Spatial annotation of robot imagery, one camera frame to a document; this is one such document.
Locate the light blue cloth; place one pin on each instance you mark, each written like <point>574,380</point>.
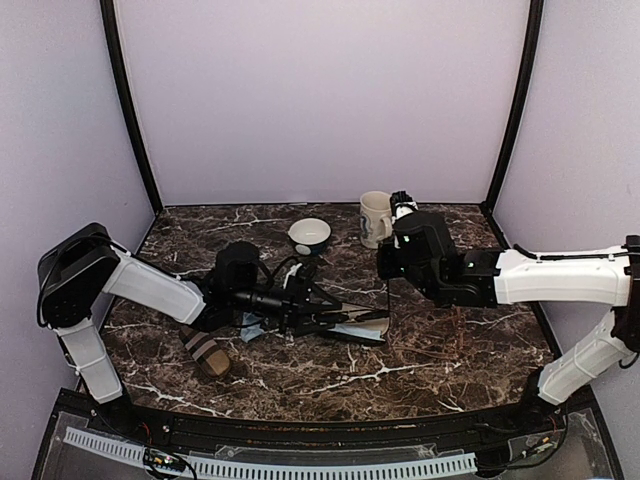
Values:
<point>371,329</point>
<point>251,327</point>

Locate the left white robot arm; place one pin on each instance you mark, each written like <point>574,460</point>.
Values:
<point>89,263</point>

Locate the left black frame post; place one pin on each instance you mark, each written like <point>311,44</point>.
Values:
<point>126,101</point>

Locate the black front rail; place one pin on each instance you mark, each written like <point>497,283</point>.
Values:
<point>484,429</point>

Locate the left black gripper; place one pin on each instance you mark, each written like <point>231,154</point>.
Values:
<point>296,306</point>

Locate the white seahorse mug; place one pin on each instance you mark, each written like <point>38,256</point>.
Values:
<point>375,218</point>

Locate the right black frame post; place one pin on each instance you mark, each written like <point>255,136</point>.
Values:
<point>516,111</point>

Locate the black checkered glasses case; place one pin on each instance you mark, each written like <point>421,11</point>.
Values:
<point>344,318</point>

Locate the black frame post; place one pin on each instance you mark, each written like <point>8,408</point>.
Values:
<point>126,101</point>
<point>516,111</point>

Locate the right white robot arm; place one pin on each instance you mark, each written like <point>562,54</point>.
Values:
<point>417,246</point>

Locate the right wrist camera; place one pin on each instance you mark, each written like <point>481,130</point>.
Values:
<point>401,204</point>

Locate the white slotted cable duct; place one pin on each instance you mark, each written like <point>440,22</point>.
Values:
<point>202,467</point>

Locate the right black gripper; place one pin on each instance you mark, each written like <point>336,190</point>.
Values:
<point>385,266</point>

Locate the black aviator sunglasses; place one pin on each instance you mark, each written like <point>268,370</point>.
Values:
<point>368,304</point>

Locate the white and navy bowl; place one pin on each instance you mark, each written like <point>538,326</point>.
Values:
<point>309,236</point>

